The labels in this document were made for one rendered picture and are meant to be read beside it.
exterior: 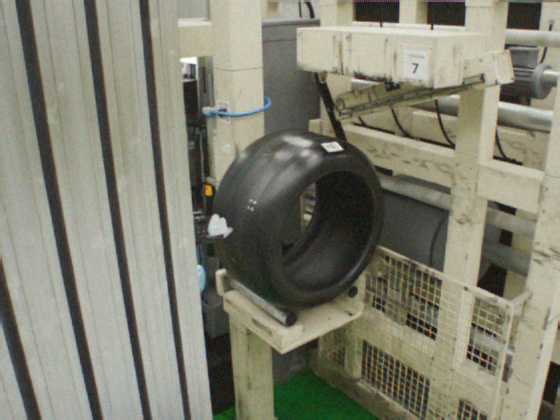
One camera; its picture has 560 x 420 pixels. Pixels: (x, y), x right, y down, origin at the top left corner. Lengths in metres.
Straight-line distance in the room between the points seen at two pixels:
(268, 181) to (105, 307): 1.21
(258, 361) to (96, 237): 2.00
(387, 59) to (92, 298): 1.40
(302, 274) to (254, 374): 0.55
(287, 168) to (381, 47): 0.46
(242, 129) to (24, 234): 1.60
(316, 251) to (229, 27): 0.87
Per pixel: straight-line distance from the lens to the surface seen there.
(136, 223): 0.39
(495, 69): 1.62
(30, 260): 0.34
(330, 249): 2.06
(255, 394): 2.43
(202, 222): 1.54
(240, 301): 1.97
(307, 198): 2.29
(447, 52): 1.60
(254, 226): 1.56
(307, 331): 1.91
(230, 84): 1.87
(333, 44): 1.83
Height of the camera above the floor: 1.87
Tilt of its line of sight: 21 degrees down
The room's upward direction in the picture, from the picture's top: 1 degrees counter-clockwise
